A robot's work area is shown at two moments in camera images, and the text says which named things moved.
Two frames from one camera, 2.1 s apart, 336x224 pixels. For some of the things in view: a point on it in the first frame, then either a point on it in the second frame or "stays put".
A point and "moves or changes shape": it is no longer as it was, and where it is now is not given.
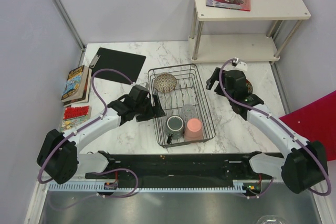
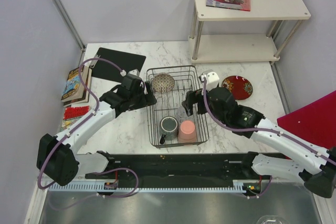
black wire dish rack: (179, 92) stays put
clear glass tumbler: (187, 113) moves or changes shape
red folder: (316, 121) stays put
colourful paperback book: (77, 88) stays put
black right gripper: (211, 81) → (190, 99)
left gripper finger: (157, 110) → (151, 98)
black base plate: (178, 167) stays put
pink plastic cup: (193, 130) moves or changes shape
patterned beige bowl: (165, 83) stays put
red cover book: (74, 115) stays put
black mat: (129, 64) stays put
